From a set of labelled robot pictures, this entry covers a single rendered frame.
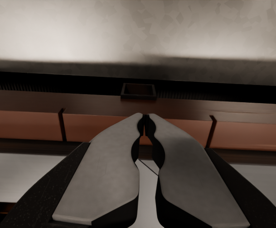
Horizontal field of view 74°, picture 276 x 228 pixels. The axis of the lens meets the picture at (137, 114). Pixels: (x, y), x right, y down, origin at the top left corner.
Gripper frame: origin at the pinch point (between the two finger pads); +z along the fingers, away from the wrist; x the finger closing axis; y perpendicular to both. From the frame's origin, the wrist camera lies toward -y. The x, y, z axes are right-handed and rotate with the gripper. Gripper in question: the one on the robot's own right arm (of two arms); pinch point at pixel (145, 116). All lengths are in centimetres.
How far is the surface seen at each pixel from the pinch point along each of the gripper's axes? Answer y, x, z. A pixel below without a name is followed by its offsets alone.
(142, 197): 15.5, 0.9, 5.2
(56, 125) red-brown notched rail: 6.0, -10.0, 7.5
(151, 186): 13.1, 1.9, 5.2
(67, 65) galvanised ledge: 2.7, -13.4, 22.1
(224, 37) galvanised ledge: -3.6, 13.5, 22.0
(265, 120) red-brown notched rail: 4.3, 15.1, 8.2
